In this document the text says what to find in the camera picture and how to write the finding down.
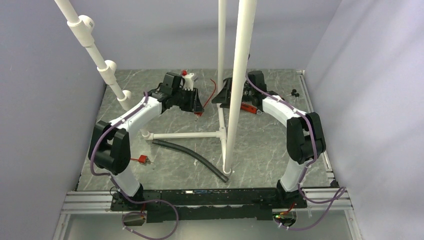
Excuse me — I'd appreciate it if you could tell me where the red wire with connector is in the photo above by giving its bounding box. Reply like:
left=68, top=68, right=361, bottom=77
left=194, top=78, right=218, bottom=118

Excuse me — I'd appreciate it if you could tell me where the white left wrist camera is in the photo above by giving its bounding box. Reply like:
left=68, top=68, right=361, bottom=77
left=182, top=73, right=198, bottom=91

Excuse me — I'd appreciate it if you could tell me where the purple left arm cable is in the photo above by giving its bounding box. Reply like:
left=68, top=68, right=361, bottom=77
left=89, top=91, right=180, bottom=240

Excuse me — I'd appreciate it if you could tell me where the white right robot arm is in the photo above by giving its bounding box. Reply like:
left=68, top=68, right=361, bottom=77
left=211, top=70, right=326, bottom=208

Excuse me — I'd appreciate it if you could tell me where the small black key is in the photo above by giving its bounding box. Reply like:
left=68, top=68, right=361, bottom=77
left=289, top=89, right=300, bottom=98

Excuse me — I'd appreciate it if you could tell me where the black corrugated hose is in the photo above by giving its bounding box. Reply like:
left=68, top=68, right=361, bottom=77
left=151, top=138, right=230, bottom=184

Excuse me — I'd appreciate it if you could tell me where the white PVC pipe frame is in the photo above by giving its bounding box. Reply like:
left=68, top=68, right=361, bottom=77
left=53, top=0, right=258, bottom=176

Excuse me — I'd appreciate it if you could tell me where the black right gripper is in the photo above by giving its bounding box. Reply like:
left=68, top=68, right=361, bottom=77
left=211, top=79, right=254, bottom=110

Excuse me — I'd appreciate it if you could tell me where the short red wire connector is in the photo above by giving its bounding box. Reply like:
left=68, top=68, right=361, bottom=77
left=130, top=155, right=152, bottom=165

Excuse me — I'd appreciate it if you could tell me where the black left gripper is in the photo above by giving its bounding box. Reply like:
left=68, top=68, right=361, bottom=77
left=172, top=87, right=205, bottom=113

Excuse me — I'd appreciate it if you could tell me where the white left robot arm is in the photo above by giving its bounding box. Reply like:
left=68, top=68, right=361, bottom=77
left=88, top=72, right=204, bottom=210

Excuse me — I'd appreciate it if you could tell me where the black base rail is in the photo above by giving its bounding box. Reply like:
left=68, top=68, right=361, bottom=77
left=110, top=187, right=307, bottom=223

